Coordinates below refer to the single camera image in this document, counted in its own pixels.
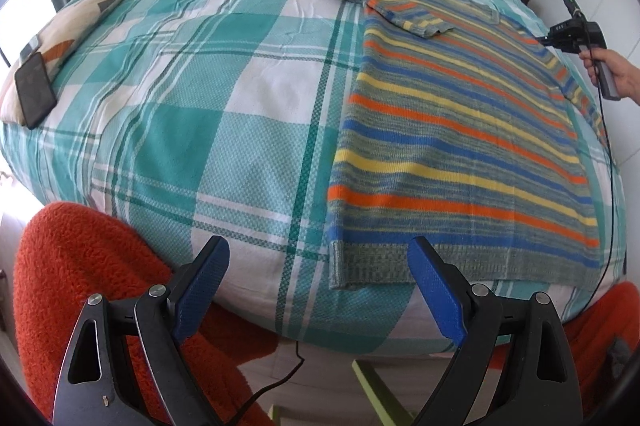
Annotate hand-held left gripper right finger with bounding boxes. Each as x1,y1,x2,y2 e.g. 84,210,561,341
406,236,584,426

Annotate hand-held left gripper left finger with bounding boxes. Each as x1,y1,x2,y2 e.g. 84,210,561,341
52,235,232,426

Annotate striped knit sweater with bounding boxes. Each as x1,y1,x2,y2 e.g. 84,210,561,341
325,0,611,292

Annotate person's right hand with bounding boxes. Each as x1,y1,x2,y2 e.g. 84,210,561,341
579,47,640,107

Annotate red fleece clothing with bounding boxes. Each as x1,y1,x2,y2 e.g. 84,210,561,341
12,202,640,426

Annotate teal plaid blanket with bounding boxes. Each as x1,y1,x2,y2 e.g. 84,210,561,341
0,0,628,355

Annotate black smartphone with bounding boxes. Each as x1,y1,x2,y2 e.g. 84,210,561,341
14,52,57,130

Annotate patterned pillow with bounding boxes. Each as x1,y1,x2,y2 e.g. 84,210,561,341
0,0,131,125

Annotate small grey device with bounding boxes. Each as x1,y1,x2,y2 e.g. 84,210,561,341
19,37,42,62

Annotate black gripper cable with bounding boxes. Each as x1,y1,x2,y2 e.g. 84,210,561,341
232,340,306,426
562,71,619,324

